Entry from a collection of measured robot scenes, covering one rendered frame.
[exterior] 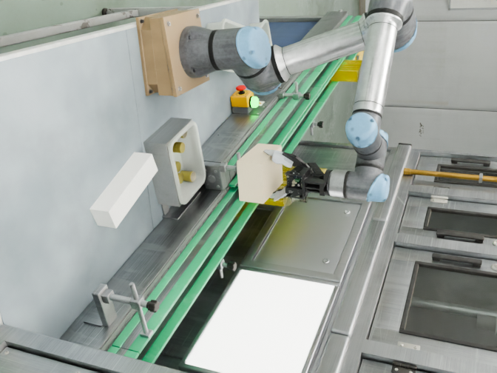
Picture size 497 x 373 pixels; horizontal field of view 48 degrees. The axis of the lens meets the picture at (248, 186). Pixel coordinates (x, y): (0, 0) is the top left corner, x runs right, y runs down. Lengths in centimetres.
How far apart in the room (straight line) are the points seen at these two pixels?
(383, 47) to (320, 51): 26
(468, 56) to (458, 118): 88
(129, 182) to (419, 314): 91
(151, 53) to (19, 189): 57
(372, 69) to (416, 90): 662
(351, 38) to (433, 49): 619
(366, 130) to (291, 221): 73
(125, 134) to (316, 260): 73
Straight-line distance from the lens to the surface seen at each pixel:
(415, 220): 210
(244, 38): 160
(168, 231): 175
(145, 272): 162
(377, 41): 151
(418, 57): 791
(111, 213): 149
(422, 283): 184
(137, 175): 157
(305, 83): 247
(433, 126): 827
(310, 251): 189
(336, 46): 169
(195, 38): 167
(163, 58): 163
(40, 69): 136
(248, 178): 156
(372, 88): 145
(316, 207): 209
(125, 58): 161
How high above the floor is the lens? 168
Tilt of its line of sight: 22 degrees down
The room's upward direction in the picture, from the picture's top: 96 degrees clockwise
